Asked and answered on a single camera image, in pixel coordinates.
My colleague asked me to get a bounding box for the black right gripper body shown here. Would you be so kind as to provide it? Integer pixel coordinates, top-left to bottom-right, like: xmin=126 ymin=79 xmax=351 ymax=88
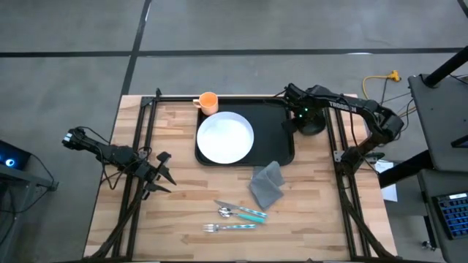
xmin=283 ymin=83 xmax=319 ymax=123

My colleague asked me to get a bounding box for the grey cloth napkin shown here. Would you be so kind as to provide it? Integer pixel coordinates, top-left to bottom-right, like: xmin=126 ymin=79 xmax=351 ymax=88
xmin=249 ymin=160 xmax=286 ymax=211

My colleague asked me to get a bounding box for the yellow extension cable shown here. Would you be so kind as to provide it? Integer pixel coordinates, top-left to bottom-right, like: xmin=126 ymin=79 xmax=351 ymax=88
xmin=361 ymin=69 xmax=401 ymax=102

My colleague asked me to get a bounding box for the knife with patterned teal handle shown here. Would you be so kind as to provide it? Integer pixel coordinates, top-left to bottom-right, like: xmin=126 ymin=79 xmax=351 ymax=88
xmin=213 ymin=199 xmax=268 ymax=218

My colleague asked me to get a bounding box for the fork with patterned teal handle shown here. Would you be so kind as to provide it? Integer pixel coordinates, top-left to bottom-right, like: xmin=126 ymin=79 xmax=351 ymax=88
xmin=202 ymin=223 xmax=257 ymax=233

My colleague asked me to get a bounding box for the white plate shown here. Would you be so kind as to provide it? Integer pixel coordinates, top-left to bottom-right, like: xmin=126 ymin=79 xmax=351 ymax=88
xmin=196 ymin=111 xmax=255 ymax=165

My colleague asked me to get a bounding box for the orange mug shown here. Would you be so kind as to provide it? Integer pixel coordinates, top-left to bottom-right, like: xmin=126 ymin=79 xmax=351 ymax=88
xmin=192 ymin=91 xmax=219 ymax=117

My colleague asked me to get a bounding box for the black pole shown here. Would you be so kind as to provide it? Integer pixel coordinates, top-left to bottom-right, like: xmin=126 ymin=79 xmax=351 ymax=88
xmin=423 ymin=46 xmax=468 ymax=88

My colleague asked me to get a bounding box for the black desk crossbar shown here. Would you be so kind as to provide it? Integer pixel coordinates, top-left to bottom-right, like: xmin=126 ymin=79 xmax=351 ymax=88
xmin=378 ymin=149 xmax=432 ymax=189

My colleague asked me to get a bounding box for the grey desk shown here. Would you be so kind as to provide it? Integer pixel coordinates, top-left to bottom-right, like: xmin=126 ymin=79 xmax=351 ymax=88
xmin=407 ymin=72 xmax=468 ymax=172
xmin=416 ymin=169 xmax=468 ymax=263

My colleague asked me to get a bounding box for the black serving tray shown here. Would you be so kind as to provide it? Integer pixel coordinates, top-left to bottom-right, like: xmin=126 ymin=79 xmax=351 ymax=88
xmin=194 ymin=96 xmax=295 ymax=167

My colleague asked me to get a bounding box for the black aluminium table frame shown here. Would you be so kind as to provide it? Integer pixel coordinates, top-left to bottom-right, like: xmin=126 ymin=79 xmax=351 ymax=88
xmin=82 ymin=87 xmax=401 ymax=263

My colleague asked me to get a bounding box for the black keypad console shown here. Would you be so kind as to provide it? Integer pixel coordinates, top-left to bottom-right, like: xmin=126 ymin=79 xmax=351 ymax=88
xmin=432 ymin=191 xmax=468 ymax=241

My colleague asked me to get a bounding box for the grey equipment stand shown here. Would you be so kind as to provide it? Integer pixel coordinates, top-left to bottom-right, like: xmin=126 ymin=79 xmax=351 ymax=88
xmin=0 ymin=164 xmax=59 ymax=263

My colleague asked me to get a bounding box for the black bowl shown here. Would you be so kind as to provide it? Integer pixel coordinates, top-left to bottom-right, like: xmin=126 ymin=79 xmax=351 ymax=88
xmin=296 ymin=108 xmax=327 ymax=137

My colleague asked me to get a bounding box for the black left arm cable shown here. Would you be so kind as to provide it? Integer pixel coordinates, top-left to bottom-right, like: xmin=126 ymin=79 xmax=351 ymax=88
xmin=78 ymin=126 xmax=154 ymax=191

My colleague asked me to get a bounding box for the white paper sheet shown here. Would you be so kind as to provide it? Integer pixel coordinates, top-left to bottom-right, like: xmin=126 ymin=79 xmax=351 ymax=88
xmin=374 ymin=159 xmax=399 ymax=203

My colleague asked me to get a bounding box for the spoon with plain teal handle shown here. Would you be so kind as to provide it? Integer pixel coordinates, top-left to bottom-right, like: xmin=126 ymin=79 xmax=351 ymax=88
xmin=217 ymin=206 xmax=266 ymax=224

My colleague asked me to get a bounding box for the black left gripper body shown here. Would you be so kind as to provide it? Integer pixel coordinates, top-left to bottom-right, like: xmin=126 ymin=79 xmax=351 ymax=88
xmin=135 ymin=150 xmax=173 ymax=202

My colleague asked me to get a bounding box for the computer with blue light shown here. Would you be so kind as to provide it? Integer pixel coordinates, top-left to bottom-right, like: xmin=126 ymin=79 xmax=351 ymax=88
xmin=0 ymin=140 xmax=32 ymax=171

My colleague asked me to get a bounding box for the black flat device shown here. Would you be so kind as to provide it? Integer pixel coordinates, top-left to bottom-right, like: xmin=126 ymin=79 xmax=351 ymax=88
xmin=450 ymin=134 xmax=468 ymax=149

